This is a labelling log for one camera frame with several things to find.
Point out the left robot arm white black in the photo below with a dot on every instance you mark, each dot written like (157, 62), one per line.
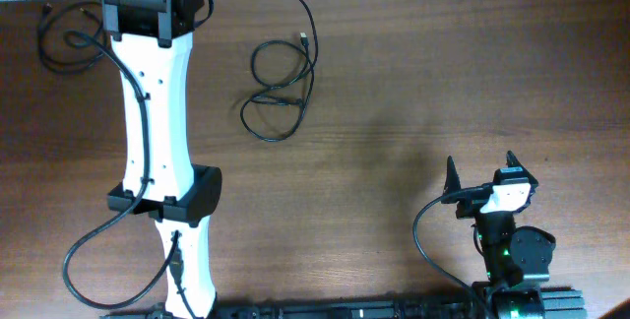
(152, 42)

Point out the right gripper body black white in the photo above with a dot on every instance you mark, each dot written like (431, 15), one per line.
(470, 205)

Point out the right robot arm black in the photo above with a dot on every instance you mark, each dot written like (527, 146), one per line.
(516, 258)

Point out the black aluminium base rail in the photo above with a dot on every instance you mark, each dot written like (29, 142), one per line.
(546, 303)

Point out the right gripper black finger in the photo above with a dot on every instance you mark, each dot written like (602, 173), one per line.
(452, 182)
(511, 160)

